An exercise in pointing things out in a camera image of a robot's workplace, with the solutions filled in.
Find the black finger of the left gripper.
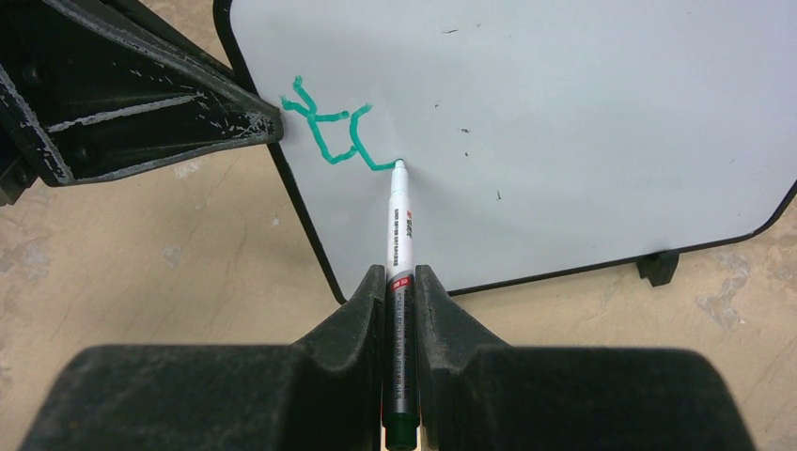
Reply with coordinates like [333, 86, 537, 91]
[1, 1, 283, 205]

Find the white marker with green cap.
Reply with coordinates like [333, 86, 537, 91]
[383, 160, 420, 450]

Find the white whiteboard with black frame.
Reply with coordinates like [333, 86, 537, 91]
[213, 1, 796, 301]

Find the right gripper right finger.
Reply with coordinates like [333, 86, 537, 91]
[414, 265, 754, 450]

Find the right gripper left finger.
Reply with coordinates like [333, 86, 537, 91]
[21, 265, 385, 450]

